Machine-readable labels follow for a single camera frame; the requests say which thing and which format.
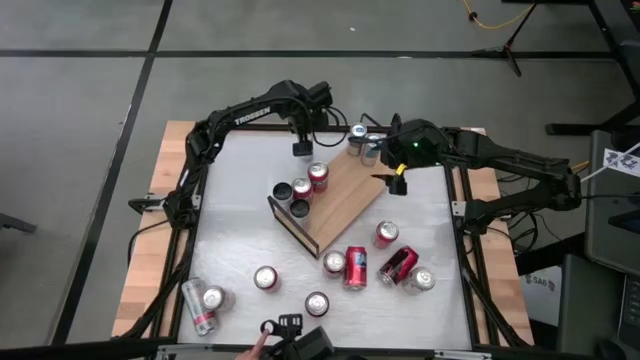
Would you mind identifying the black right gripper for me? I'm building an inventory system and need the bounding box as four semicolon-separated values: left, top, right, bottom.
370;118;454;197

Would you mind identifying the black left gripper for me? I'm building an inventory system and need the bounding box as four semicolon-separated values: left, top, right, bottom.
288;106;322;158

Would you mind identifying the red soda can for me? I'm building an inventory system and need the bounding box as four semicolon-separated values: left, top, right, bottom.
306;160;331;195

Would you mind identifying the red Fanta strawberry can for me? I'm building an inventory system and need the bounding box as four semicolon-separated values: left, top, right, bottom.
291;177;315;204
372;219;401;250
253;264;281;294
343;244;369;292

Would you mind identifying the silver Celsius can black top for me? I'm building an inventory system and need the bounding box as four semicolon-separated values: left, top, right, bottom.
271;180;295;206
288;198;312;226

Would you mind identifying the plain silver beverage can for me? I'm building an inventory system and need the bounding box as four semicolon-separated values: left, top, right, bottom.
200;284;236;314

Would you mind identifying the silver and teal energy can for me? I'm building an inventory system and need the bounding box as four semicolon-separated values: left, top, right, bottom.
347;123;369;157
359;133;384;168

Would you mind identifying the red Star Wars cola can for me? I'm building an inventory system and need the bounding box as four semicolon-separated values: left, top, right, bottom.
304;291;331;319
377;244;421;289

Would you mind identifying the red Coca-Cola can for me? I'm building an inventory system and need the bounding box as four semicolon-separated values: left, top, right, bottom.
322;249;348;279

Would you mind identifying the silver can with red print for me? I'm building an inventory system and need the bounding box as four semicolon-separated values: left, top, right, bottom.
402;266;437;296

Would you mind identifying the white table cover sheet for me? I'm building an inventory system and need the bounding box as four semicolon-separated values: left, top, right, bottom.
177;130;474;351

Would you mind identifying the black tripod stand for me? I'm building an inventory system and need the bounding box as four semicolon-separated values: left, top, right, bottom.
472;0;541;79

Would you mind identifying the white labelled box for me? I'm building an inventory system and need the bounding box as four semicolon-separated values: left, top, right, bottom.
519;264;565;327

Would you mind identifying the silver can with pink band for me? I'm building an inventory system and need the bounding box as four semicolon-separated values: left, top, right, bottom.
180;277;221;337

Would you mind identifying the black desk base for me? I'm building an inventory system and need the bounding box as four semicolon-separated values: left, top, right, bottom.
544;0;640;137

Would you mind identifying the person's hand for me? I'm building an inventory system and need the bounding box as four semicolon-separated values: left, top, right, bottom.
234;329;271;360

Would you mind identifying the grey equipment cabinet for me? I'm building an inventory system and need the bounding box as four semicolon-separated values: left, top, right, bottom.
583;128;640;279
556;252;640;360

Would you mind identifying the white printed paper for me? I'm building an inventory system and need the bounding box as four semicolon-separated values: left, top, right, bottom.
602;147;640;180

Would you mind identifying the black tablet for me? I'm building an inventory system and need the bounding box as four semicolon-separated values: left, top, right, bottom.
607;208;640;236

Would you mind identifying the dark keyboard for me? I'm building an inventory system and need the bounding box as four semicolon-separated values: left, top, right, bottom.
617;272;640;346

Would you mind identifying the black furniture foot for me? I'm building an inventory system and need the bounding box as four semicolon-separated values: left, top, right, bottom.
0;212;39;235

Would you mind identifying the black crossbar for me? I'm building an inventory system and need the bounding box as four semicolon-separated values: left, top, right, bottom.
0;337;166;360

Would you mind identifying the black looped cable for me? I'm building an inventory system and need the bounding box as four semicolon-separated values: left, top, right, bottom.
312;102;350;150

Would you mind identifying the black cable bundle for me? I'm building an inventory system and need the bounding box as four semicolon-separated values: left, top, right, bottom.
492;207;566;254

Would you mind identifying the black camera with mount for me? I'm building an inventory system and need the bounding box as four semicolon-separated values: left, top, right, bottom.
259;313;336;360

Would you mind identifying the white cable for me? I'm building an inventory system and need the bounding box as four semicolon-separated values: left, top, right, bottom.
572;142;640;187

